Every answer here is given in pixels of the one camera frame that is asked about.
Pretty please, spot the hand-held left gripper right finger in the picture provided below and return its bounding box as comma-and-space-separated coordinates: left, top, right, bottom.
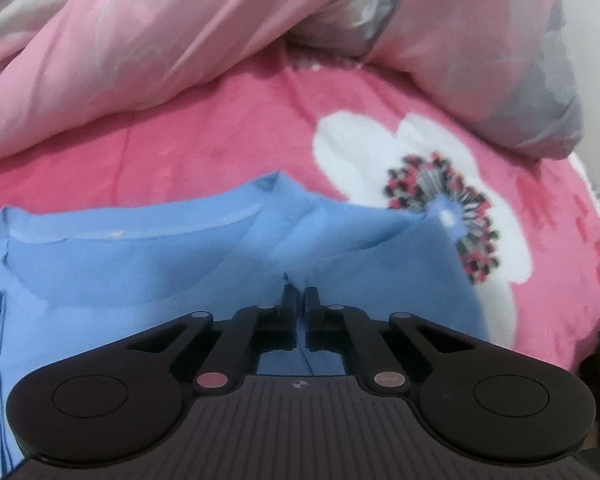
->
304, 286, 482, 397

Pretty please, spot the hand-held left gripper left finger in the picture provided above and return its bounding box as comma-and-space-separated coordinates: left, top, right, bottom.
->
122, 284, 301, 397

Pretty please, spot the blue shirt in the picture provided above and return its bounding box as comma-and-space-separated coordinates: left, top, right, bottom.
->
0, 170, 492, 480

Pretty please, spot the pink flower print blanket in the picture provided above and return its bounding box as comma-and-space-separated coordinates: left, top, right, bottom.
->
0, 42, 600, 386

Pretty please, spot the pink floral quilt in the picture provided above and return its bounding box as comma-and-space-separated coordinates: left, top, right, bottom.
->
0, 0, 586, 162

